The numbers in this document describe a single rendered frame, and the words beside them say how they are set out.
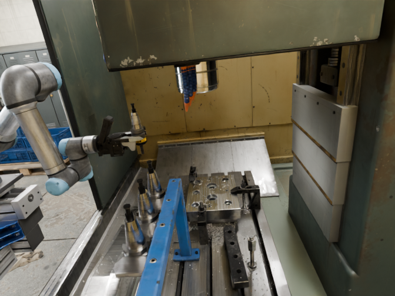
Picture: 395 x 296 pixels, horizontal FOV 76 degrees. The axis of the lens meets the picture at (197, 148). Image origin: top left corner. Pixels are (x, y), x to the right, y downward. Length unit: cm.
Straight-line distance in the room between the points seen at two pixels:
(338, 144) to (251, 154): 121
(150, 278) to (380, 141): 65
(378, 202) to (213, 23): 67
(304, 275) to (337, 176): 58
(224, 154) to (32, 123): 139
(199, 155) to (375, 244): 139
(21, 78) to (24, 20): 542
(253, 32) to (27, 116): 79
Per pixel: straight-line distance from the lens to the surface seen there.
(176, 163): 202
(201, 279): 96
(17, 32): 657
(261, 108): 208
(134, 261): 61
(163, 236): 63
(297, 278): 135
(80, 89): 150
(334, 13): 71
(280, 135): 219
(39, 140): 107
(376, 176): 85
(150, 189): 79
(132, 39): 68
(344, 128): 88
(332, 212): 103
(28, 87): 107
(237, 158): 200
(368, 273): 108
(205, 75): 91
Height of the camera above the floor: 163
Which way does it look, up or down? 22 degrees down
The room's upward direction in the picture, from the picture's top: 7 degrees counter-clockwise
